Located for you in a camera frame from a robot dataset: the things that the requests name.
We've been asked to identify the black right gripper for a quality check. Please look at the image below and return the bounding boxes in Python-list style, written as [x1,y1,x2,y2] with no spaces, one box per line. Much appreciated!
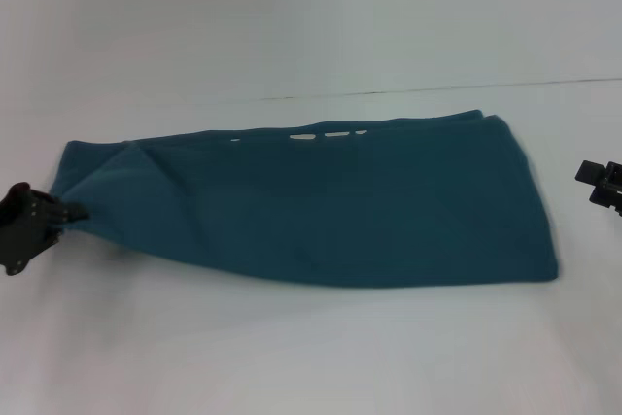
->
[573,159,622,217]

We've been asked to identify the teal blue shirt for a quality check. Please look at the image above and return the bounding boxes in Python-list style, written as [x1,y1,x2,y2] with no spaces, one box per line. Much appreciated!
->
[48,108,561,293]

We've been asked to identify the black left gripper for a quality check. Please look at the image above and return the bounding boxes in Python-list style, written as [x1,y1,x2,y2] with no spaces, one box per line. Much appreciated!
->
[0,181,92,278]

